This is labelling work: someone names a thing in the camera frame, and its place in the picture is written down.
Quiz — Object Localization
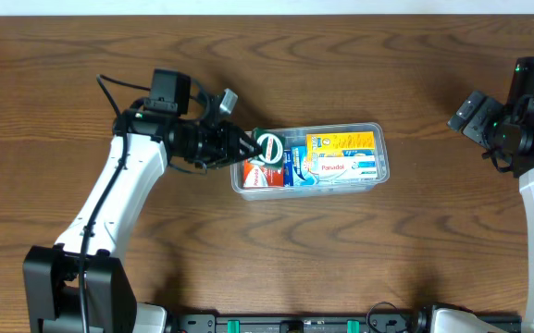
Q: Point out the yellow medicine box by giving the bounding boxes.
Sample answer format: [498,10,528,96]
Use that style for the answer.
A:
[306,131,376,160]

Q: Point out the red Panadol box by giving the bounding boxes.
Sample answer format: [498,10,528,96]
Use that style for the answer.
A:
[242,161,284,189]

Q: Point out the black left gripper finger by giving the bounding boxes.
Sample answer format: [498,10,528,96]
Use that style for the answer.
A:
[224,121,262,151]
[227,148,263,165]

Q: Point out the clear plastic container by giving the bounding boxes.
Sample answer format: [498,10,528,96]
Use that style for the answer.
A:
[230,122,390,201]

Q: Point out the white Panadol box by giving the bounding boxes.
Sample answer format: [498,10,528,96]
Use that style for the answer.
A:
[311,155,378,182]

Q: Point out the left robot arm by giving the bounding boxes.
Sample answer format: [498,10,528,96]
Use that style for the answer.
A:
[22,108,262,332]

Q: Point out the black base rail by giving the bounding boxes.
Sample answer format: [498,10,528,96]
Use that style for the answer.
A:
[164,301,522,333]

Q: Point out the small dark green box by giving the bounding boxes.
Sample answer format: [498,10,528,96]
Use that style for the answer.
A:
[250,128,286,170]

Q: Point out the blue KoolFever box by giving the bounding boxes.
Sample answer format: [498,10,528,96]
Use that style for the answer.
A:
[282,145,377,188]

